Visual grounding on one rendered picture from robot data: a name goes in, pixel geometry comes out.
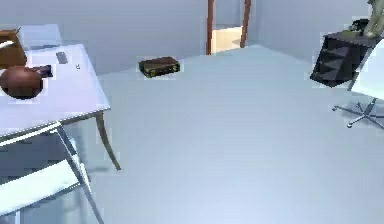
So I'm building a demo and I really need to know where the white chair behind table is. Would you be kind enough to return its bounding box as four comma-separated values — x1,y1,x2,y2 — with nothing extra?
18,23,63,51

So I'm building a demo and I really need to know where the dark flat phone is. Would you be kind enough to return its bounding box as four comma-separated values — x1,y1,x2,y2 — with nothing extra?
34,64,54,79

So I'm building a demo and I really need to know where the brown box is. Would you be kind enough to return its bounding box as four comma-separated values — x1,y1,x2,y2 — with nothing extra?
0,27,28,69

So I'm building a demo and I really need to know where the brown door frame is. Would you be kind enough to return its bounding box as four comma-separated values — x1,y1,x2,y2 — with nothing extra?
205,0,253,56

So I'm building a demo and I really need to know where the grey green statue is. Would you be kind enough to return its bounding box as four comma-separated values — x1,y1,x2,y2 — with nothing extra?
362,0,384,39

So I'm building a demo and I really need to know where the grey remote control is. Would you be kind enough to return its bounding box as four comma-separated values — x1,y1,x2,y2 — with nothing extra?
55,51,69,65

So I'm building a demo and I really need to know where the dark brown suitcase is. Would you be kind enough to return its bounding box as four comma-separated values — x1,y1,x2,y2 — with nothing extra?
138,56,181,79

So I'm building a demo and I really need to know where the white folding chair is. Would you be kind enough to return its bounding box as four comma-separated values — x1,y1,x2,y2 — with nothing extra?
0,121,106,224

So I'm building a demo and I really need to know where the brown round ball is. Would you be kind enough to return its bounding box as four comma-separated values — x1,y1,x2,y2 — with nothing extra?
0,65,44,100

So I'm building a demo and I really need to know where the black faceted cabinet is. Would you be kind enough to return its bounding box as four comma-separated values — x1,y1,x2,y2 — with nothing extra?
309,30,382,89

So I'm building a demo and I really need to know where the white swivel chair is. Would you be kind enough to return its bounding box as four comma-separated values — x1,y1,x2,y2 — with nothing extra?
331,38,384,130

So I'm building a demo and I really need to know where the black telephone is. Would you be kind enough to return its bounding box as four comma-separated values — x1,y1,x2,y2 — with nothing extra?
349,18,370,34

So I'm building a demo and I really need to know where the white table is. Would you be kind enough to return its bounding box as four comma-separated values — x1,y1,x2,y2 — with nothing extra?
0,43,122,172

